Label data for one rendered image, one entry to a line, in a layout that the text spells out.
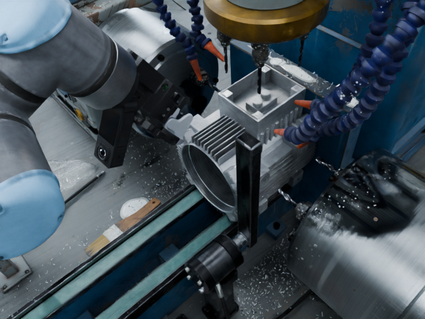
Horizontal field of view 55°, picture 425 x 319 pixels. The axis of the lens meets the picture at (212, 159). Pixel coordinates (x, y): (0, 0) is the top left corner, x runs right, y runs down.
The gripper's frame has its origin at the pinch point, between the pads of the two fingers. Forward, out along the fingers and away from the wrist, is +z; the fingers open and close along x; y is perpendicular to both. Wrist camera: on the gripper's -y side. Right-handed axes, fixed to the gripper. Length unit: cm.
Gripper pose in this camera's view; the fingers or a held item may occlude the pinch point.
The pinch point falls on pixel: (176, 140)
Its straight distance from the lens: 73.4
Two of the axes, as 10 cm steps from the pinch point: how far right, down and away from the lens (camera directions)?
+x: -6.6, -5.5, 5.1
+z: 4.3, 2.9, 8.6
